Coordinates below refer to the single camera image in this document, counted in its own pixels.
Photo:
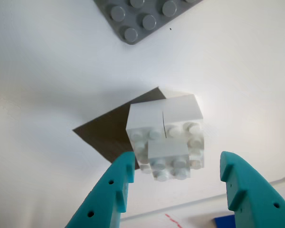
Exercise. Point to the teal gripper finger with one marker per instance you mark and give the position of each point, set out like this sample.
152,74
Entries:
102,204
256,209

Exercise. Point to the white lego cube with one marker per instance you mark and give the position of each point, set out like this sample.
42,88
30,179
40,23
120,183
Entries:
147,118

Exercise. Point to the blue lego cube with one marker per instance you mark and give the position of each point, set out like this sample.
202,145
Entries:
224,223

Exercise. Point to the grey tape patch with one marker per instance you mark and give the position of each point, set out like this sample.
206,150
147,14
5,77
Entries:
104,133

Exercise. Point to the grey lego baseplate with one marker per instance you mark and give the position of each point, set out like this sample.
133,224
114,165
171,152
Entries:
133,14

